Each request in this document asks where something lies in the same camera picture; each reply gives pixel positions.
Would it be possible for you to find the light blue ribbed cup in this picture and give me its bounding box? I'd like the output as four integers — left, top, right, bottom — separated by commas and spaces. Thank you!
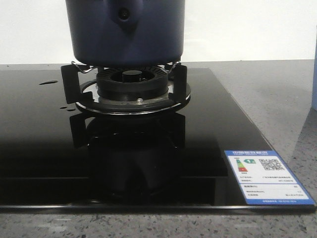
312, 23, 317, 112

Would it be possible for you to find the black pot support grate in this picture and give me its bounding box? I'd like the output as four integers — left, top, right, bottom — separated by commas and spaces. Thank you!
61, 61, 191, 116

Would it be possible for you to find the dark blue pot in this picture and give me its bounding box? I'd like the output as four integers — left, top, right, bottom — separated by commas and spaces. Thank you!
65, 0, 185, 67

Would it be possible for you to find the black round gas burner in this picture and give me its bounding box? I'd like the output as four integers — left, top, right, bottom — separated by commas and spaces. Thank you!
97, 66, 168, 101

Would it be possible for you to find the black glass gas stove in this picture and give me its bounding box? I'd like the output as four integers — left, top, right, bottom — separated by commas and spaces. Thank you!
0, 68, 317, 214

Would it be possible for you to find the blue white energy label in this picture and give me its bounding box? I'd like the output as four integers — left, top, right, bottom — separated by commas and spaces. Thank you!
225, 150, 315, 205

